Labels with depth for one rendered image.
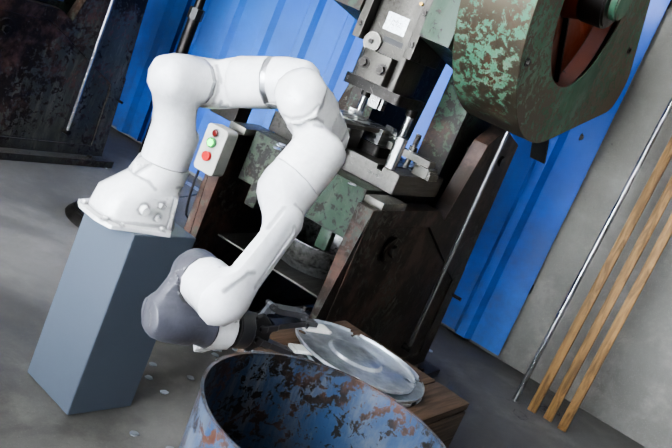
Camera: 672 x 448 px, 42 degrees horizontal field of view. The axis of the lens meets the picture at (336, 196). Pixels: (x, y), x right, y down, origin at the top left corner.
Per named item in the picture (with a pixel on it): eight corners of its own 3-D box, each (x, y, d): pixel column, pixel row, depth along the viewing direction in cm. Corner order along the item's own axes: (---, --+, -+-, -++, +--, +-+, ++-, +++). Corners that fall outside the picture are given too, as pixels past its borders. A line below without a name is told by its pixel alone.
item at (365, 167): (391, 195, 233) (400, 175, 232) (267, 129, 254) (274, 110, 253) (436, 197, 259) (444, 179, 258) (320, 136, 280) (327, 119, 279)
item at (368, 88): (394, 115, 242) (402, 96, 240) (338, 87, 251) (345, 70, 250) (418, 120, 255) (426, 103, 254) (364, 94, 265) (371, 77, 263)
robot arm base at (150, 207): (111, 234, 179) (134, 173, 176) (64, 195, 190) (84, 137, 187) (191, 238, 197) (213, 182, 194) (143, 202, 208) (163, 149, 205)
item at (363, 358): (419, 412, 176) (421, 408, 176) (290, 352, 174) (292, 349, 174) (409, 360, 205) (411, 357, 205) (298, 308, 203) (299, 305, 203)
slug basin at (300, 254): (324, 296, 241) (338, 264, 239) (235, 240, 256) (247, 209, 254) (380, 287, 270) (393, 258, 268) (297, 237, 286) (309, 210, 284)
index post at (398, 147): (391, 170, 234) (405, 137, 232) (382, 165, 236) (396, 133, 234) (396, 170, 237) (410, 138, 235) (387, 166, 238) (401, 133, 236)
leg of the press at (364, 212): (295, 434, 227) (435, 116, 209) (263, 410, 232) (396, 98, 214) (436, 377, 307) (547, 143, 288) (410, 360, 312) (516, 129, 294)
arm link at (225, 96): (260, 52, 176) (301, 62, 193) (159, 53, 187) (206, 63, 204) (258, 107, 177) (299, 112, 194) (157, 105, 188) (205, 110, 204)
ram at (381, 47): (386, 90, 237) (430, -13, 231) (343, 70, 244) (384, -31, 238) (413, 98, 252) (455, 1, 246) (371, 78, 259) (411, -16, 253)
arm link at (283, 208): (267, 151, 166) (149, 269, 160) (320, 180, 152) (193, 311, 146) (296, 188, 173) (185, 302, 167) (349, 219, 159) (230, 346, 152)
